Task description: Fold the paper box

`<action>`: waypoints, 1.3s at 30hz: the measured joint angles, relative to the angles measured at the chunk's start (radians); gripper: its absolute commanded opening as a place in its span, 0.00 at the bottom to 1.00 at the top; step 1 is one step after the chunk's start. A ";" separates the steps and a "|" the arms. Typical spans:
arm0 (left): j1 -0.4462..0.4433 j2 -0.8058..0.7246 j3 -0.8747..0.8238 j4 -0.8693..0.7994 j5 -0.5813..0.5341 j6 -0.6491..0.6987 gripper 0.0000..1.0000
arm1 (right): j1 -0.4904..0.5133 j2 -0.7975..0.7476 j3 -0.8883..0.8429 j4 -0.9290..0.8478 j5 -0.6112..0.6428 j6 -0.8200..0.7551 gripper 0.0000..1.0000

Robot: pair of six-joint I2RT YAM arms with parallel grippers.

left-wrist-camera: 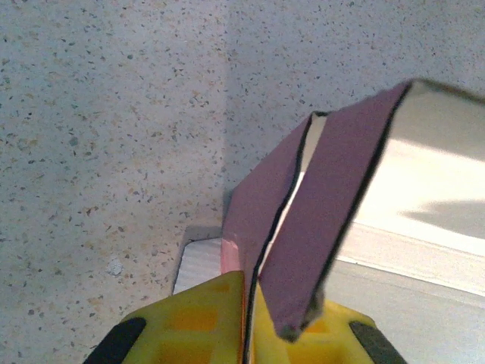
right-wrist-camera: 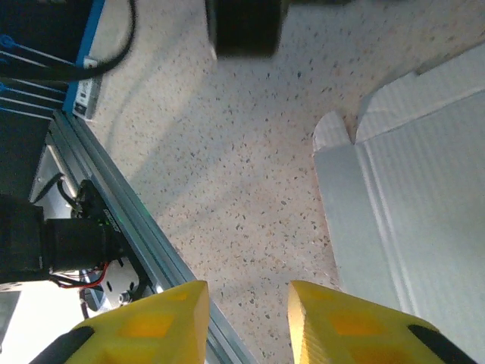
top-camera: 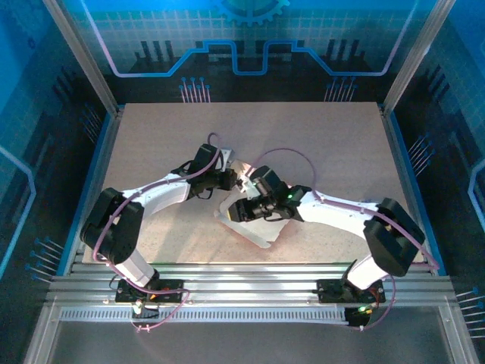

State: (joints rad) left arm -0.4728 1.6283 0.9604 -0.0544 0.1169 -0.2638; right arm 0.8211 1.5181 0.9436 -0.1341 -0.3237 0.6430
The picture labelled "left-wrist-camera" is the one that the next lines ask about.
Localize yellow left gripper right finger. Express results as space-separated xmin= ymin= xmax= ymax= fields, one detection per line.
xmin=246 ymin=280 xmax=408 ymax=364

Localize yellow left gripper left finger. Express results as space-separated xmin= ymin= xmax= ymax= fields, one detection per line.
xmin=83 ymin=269 xmax=253 ymax=364

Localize pink paper box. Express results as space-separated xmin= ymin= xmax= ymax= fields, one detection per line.
xmin=172 ymin=77 xmax=485 ymax=364

